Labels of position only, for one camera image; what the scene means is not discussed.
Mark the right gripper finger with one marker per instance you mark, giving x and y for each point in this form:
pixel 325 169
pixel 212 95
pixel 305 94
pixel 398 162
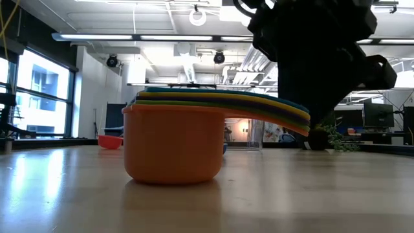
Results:
pixel 297 84
pixel 336 90

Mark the blue measuring cup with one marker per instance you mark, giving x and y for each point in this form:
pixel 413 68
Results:
pixel 224 149

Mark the purple measuring cup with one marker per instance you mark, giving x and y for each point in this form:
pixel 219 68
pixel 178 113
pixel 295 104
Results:
pixel 178 98

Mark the green measuring cup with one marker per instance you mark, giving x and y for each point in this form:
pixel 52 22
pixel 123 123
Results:
pixel 178 102

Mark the orange measuring cup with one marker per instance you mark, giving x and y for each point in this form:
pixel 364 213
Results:
pixel 173 145

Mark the red measuring cup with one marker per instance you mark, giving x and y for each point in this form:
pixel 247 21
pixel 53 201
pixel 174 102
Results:
pixel 110 142

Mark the clear plastic basket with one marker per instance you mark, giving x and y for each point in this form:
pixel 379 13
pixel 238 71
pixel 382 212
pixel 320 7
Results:
pixel 255 137

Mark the black computer monitor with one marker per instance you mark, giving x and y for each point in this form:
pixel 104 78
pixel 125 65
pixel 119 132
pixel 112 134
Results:
pixel 378 115
pixel 409 126

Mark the potted succulent plant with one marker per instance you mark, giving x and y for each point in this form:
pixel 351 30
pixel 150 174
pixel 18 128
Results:
pixel 318 140

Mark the floral patterned cloth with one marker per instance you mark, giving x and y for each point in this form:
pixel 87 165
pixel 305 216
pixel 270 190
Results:
pixel 273 134

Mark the long linear ceiling light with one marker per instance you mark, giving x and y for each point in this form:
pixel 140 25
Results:
pixel 396 41
pixel 174 37

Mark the dark blue partition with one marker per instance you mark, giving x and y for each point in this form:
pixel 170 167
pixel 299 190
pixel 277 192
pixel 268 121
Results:
pixel 113 119

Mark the large glass window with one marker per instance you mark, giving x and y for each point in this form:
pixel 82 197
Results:
pixel 42 94

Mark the dark metal rack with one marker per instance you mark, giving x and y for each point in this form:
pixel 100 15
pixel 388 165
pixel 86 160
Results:
pixel 9 113

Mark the black aluminium table frame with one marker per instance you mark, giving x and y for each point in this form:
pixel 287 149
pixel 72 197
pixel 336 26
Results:
pixel 388 149

